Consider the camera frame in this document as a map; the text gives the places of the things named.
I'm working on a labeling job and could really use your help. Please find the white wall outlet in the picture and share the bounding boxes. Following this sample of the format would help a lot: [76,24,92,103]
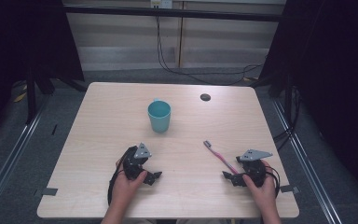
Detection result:
[150,0,173,9]

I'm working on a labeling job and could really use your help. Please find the person's right hand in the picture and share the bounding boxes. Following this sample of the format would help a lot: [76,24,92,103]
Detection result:
[242,160,280,208]

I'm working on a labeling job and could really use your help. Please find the yellow floor scrap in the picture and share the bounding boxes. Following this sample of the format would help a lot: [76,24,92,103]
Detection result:
[13,91,28,104]

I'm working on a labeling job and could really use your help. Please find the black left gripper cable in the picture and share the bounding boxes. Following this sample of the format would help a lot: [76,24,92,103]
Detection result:
[106,148,129,207]

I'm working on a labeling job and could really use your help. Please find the person's left hand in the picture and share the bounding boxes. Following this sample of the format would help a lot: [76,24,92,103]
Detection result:
[111,158,149,207]

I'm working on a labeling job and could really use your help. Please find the grey tape strip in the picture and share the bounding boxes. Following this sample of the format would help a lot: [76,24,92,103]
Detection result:
[34,187,59,197]
[280,184,300,195]

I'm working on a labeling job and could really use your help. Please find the black stand post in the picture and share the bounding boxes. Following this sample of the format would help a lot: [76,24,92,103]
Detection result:
[24,67,38,125]

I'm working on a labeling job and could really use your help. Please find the pink toothbrush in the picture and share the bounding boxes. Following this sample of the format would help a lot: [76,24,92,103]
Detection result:
[202,140,241,175]

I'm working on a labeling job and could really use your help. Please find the black floor cables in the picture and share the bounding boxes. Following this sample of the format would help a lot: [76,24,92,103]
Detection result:
[272,87,303,151]

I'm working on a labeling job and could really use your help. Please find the metal floor rail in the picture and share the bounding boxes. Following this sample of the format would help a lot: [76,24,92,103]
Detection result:
[271,98,343,224]
[0,95,49,219]

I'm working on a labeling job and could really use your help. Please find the teal cup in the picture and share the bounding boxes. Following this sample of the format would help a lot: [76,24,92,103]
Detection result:
[146,98,172,134]

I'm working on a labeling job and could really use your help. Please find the black curtain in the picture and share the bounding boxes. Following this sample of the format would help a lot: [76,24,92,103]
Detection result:
[258,0,358,195]
[0,0,86,143]

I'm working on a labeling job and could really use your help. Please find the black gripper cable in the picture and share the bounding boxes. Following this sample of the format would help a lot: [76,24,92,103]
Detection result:
[106,148,129,207]
[265,165,282,198]

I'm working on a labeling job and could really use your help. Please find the black horizontal bar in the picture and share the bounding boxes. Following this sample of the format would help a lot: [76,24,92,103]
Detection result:
[62,5,285,23]

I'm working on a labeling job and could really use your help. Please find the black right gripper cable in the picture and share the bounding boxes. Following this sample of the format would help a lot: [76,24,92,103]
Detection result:
[265,165,282,198]

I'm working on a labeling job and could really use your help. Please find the black hanging wall cable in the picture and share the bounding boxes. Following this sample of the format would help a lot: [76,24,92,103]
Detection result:
[155,14,265,86]

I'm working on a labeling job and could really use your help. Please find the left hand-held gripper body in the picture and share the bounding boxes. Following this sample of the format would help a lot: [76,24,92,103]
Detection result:
[121,142,153,181]

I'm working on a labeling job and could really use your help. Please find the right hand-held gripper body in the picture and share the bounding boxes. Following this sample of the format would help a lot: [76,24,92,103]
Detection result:
[235,148,274,188]

